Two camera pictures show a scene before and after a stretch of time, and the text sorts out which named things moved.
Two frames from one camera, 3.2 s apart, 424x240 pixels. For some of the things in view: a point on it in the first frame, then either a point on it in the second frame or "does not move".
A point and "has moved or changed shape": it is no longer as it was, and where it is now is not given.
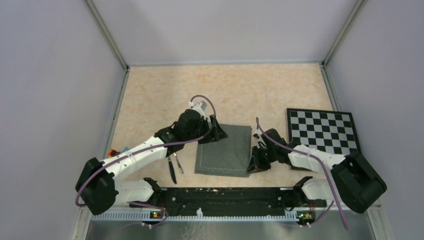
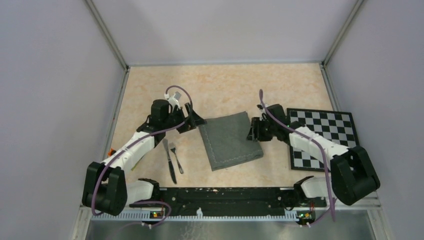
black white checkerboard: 334,132 does not move
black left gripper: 215,134 → 196,121
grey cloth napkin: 228,157 has moved or changed shape
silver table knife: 172,169 does not move
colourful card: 113,152 does not move
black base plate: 230,199 does not move
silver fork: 178,164 does not move
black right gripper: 256,164 → 254,133
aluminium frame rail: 145,213 does not move
